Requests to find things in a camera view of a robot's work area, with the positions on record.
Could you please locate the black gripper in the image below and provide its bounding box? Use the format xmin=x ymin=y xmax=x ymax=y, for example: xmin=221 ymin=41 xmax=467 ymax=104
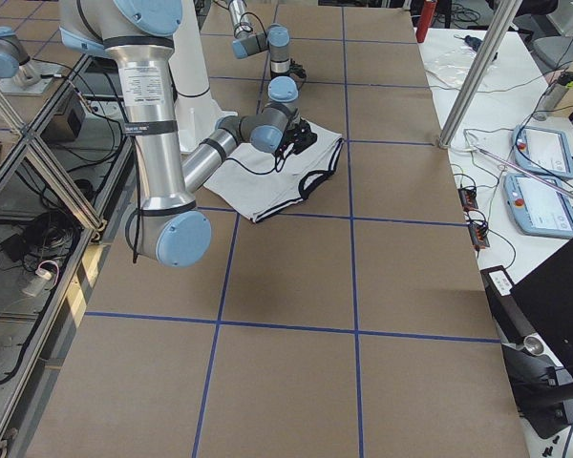
xmin=274 ymin=118 xmax=318 ymax=157
xmin=269 ymin=58 xmax=307 ymax=80

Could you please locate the grey cartoon print t-shirt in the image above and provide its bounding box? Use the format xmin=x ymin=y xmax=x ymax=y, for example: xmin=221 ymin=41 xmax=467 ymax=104
xmin=204 ymin=123 xmax=344 ymax=223

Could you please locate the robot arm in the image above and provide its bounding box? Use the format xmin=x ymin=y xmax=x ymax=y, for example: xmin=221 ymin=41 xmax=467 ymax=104
xmin=226 ymin=0 xmax=308 ymax=82
xmin=59 ymin=1 xmax=317 ymax=267

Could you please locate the red cylinder bottle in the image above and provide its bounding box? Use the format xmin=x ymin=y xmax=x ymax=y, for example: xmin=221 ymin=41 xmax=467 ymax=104
xmin=415 ymin=0 xmax=437 ymax=44

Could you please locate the far teach pendant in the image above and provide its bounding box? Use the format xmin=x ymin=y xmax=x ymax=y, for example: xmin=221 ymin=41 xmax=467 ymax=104
xmin=512 ymin=125 xmax=573 ymax=179

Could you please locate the teach pendant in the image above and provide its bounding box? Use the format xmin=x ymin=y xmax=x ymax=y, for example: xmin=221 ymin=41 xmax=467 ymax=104
xmin=503 ymin=174 xmax=573 ymax=239
xmin=512 ymin=125 xmax=573 ymax=179

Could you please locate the near teach pendant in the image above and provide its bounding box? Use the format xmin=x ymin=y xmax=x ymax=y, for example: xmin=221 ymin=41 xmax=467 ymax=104
xmin=503 ymin=174 xmax=573 ymax=239

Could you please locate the black laptop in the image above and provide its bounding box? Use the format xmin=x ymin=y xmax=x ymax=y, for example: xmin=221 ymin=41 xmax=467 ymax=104
xmin=481 ymin=238 xmax=573 ymax=439

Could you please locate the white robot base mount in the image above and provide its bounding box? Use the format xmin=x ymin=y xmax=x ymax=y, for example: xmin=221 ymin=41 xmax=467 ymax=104
xmin=169 ymin=0 xmax=236 ymax=154

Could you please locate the aluminium frame post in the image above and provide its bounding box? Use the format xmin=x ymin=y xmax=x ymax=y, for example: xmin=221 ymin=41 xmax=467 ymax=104
xmin=437 ymin=0 xmax=522 ymax=149

